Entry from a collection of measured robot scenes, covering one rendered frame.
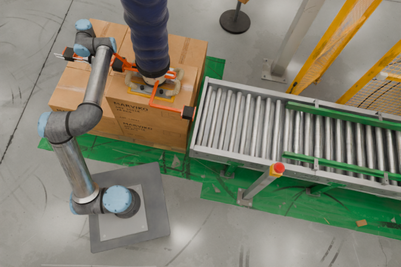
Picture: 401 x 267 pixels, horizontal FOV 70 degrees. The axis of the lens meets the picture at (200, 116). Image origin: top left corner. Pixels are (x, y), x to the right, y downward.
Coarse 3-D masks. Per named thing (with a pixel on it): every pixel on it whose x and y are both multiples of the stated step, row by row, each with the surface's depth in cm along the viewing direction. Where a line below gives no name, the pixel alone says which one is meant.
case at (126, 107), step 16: (176, 64) 218; (112, 80) 208; (192, 80) 213; (112, 96) 203; (128, 96) 203; (176, 96) 206; (192, 96) 217; (112, 112) 225; (128, 112) 219; (144, 112) 214; (160, 112) 208; (160, 128) 236; (176, 128) 229
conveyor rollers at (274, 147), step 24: (216, 96) 256; (240, 96) 256; (216, 120) 244; (264, 120) 248; (288, 120) 248; (336, 120) 253; (240, 144) 237; (264, 144) 237; (288, 144) 239; (336, 144) 243; (360, 144) 243; (384, 168) 235
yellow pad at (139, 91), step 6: (138, 84) 206; (144, 84) 206; (132, 90) 203; (138, 90) 203; (144, 90) 204; (162, 90) 202; (168, 90) 205; (144, 96) 203; (150, 96) 203; (156, 96) 203; (162, 96) 203; (174, 96) 204
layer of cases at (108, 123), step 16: (96, 32) 276; (112, 32) 278; (128, 32) 279; (128, 48) 271; (176, 48) 275; (192, 48) 276; (80, 64) 259; (192, 64) 268; (64, 80) 251; (80, 80) 252; (64, 96) 245; (80, 96) 246; (96, 128) 270; (112, 128) 262; (128, 128) 254; (144, 128) 246; (176, 144) 268
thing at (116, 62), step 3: (114, 57) 198; (123, 57) 199; (114, 60) 198; (117, 60) 198; (120, 60) 199; (126, 60) 199; (114, 63) 197; (117, 63) 197; (120, 63) 198; (123, 63) 196; (111, 66) 196; (114, 66) 195; (117, 66) 196; (120, 66) 197; (123, 66) 196; (126, 66) 202; (114, 69) 198; (117, 69) 198; (120, 69) 196; (123, 69) 197
